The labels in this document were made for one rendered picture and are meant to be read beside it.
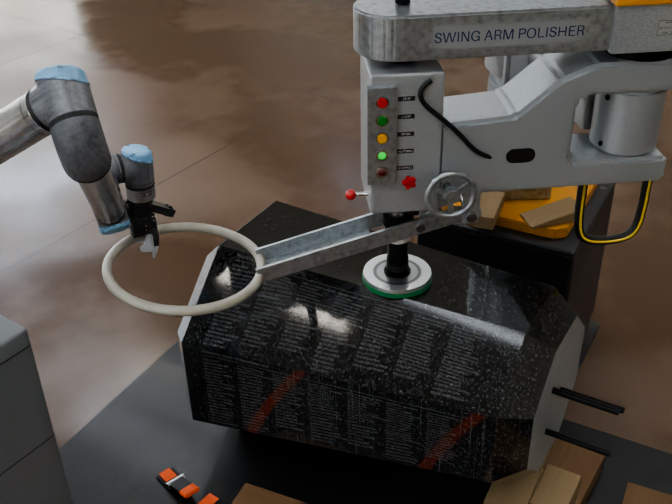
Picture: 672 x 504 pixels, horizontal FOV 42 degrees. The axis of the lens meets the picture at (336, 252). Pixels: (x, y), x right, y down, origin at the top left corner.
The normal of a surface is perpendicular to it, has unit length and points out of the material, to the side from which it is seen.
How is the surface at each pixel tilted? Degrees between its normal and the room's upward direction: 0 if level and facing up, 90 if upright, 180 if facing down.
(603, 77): 90
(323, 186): 0
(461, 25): 90
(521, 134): 90
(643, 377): 0
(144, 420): 0
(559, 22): 90
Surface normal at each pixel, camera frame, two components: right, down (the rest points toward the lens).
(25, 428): 0.82, 0.29
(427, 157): 0.10, 0.54
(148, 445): -0.02, -0.84
